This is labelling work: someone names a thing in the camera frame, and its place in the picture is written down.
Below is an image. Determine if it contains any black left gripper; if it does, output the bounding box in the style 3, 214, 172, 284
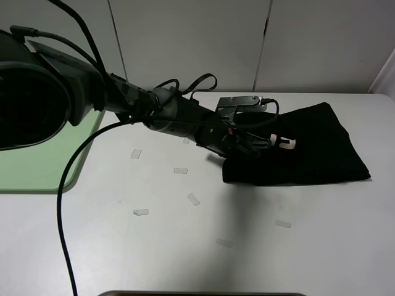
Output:
196, 125, 277, 158

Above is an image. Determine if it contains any black short sleeve t-shirt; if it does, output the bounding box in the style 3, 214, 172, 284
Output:
222, 102, 370, 186

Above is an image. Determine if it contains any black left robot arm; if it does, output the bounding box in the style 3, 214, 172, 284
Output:
1, 26, 276, 157

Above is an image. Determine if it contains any green plastic tray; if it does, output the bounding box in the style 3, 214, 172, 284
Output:
1, 111, 104, 194

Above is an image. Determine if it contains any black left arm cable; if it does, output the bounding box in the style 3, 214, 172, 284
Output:
9, 0, 280, 296

